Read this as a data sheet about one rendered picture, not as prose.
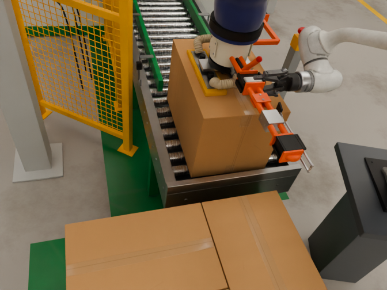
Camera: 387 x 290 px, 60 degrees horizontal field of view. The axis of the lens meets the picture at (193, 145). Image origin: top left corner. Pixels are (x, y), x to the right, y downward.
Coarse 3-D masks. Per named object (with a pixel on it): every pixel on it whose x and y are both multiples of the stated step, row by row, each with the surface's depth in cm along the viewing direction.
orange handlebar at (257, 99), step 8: (264, 24) 167; (272, 32) 162; (264, 40) 155; (272, 40) 157; (232, 56) 142; (240, 56) 143; (248, 88) 129; (256, 88) 131; (256, 96) 125; (264, 96) 126; (256, 104) 124; (264, 104) 126; (272, 128) 115; (280, 128) 116; (272, 136) 114; (288, 160) 108; (296, 160) 107
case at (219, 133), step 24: (192, 48) 168; (192, 72) 154; (168, 96) 196; (192, 96) 146; (216, 96) 145; (240, 96) 147; (192, 120) 150; (216, 120) 137; (240, 120) 141; (192, 144) 154; (216, 144) 149; (240, 144) 153; (264, 144) 158; (192, 168) 158; (216, 168) 162; (240, 168) 168
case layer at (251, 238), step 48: (96, 240) 136; (144, 240) 139; (192, 240) 142; (240, 240) 145; (288, 240) 148; (96, 288) 124; (144, 288) 126; (192, 288) 128; (240, 288) 131; (288, 288) 133
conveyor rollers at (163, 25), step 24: (144, 0) 289; (168, 0) 295; (168, 24) 264; (192, 24) 269; (144, 48) 235; (168, 48) 239; (168, 72) 220; (168, 120) 189; (168, 144) 177; (264, 168) 175
